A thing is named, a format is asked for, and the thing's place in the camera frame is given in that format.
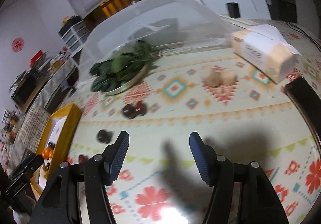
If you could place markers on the plate of green spinach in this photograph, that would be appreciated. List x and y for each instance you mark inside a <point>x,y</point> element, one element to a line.
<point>115,72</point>

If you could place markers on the dark plum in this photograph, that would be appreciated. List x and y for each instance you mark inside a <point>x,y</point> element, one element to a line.
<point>128,111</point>
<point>103,136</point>

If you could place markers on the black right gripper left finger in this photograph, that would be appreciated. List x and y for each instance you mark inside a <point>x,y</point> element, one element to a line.
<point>59,201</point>

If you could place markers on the white tray with yellow rim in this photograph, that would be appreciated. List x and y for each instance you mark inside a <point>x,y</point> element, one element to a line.
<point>58,134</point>

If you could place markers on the tissue pack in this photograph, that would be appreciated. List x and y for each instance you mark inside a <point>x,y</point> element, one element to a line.
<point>264,47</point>

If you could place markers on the dark plum on table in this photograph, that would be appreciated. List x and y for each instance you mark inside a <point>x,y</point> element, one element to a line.
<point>128,111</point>

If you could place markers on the orange mandarin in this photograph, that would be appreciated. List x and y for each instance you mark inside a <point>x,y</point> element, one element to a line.
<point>47,153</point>

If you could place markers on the white mesh food cover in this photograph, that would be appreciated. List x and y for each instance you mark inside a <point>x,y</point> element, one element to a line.
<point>160,23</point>

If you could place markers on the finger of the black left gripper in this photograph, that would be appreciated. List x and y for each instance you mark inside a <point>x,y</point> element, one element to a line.
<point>12,186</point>

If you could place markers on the dark red fruit under gripper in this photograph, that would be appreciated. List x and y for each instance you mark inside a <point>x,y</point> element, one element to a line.
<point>82,159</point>

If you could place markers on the white plastic drawer unit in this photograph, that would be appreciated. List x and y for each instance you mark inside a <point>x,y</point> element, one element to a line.
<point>74,34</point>

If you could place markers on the red paper wall decoration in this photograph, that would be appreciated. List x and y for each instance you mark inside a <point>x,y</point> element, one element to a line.
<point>17,44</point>

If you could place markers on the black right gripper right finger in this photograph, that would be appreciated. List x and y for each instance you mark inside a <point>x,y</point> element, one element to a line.
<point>258,201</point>

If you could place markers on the microwave oven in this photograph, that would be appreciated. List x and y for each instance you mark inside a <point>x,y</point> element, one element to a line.
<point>26,88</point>

